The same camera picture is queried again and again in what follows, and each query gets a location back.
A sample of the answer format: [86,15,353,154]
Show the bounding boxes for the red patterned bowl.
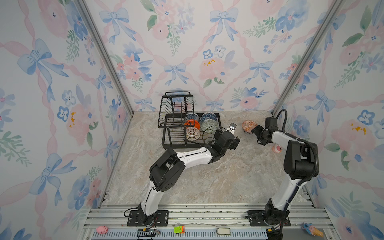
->
[242,120,258,134]

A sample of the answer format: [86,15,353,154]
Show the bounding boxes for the green patterned bowl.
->
[201,119,219,134]

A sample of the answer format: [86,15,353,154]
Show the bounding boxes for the blue triangle pattern bowl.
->
[201,112,217,123]

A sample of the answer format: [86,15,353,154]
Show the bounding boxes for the orange plastic bowl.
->
[184,120,200,130]

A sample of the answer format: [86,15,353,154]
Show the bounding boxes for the blue floral bowl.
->
[184,113,200,122]

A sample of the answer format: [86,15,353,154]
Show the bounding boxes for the black wire dish rack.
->
[158,91,222,149]

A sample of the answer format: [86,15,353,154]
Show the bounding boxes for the white brown lattice bowl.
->
[186,127,201,141]

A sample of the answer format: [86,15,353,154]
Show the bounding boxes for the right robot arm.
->
[247,118,319,227]

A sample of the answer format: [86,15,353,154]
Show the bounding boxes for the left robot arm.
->
[137,123,240,226]

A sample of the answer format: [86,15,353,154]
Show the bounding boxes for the pink yogurt cup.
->
[272,145,284,154]

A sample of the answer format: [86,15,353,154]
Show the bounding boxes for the white small eraser block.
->
[216,228,231,236]

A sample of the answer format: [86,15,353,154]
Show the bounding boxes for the green orange small block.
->
[174,226,185,234]

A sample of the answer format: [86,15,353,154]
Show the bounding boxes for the ice cream cone toy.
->
[302,223,324,238]

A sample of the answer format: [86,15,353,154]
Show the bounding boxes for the pink toy pig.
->
[96,226,109,235]

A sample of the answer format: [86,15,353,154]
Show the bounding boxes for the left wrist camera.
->
[227,123,237,135]

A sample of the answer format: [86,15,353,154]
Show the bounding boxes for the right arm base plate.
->
[246,210,291,228]

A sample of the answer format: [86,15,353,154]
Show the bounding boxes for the aluminium front rail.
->
[78,201,340,240]

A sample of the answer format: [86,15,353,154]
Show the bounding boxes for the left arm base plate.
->
[127,210,169,227]

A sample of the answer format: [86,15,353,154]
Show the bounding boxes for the aluminium corner post right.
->
[271,0,345,117]

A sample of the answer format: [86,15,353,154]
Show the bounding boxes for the aluminium corner post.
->
[74,0,134,117]
[271,0,345,117]

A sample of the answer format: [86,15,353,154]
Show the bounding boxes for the aluminium corner post left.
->
[74,0,134,117]

